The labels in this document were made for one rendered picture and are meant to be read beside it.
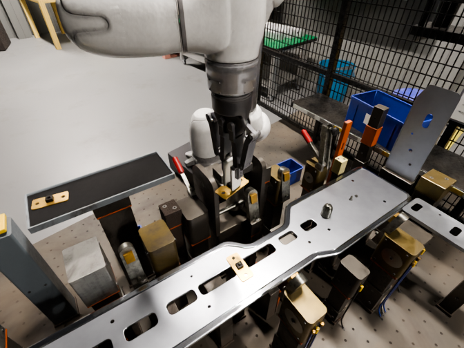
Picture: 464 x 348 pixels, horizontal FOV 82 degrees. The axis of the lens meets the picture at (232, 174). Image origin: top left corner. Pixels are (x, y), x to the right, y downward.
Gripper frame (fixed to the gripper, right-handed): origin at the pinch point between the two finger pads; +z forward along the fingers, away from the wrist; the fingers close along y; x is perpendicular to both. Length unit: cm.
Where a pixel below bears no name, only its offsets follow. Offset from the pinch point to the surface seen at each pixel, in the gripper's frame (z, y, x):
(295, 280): 16.3, 22.0, -2.9
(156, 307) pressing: 26.2, -0.4, -26.1
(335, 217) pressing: 26.7, 17.7, 29.8
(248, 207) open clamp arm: 21.7, -2.7, 10.5
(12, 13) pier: 80, -835, 138
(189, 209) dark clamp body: 18.5, -13.0, -4.3
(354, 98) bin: 12, -5, 85
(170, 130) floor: 130, -213, 118
